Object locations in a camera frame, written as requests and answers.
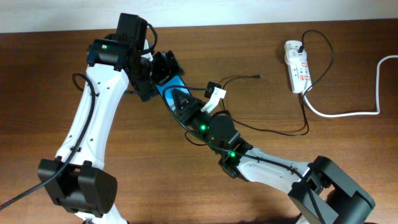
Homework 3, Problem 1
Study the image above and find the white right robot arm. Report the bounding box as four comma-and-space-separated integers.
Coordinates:
172, 90, 376, 223

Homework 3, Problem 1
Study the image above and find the white charger adapter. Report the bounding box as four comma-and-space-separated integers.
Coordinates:
285, 49, 307, 65

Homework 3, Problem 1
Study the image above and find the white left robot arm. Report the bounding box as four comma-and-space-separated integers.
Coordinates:
38, 35, 183, 223

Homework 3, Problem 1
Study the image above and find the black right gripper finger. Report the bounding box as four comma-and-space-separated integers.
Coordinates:
172, 89, 187, 111
180, 92, 199, 108

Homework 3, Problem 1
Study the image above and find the white power strip cord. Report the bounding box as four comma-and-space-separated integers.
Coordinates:
300, 55, 398, 118

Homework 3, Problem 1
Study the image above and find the white power strip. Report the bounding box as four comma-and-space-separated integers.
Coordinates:
284, 40, 312, 94

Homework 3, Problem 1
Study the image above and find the blue smartphone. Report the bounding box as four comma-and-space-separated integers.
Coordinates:
156, 75, 191, 112

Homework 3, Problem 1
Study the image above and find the black charging cable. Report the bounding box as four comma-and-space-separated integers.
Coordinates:
217, 29, 335, 138

